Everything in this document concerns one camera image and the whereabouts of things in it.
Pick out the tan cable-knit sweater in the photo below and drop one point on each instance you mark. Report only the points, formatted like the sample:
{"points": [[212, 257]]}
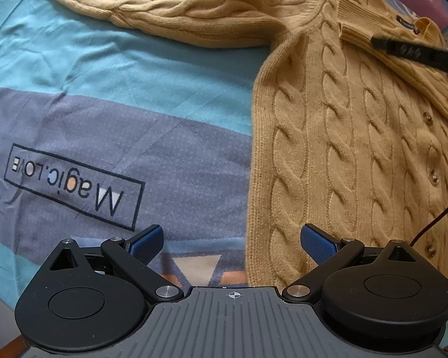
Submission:
{"points": [[344, 137]]}

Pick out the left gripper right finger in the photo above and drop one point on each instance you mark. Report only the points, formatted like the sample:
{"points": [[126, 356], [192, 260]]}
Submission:
{"points": [[330, 255]]}

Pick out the blue grey patterned bed sheet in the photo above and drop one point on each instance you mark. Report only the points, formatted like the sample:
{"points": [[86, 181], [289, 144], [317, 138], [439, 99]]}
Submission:
{"points": [[107, 130]]}

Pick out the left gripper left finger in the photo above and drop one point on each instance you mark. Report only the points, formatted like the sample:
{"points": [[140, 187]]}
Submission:
{"points": [[130, 258]]}

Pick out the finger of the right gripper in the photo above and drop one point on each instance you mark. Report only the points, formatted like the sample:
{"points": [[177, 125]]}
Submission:
{"points": [[425, 55]]}

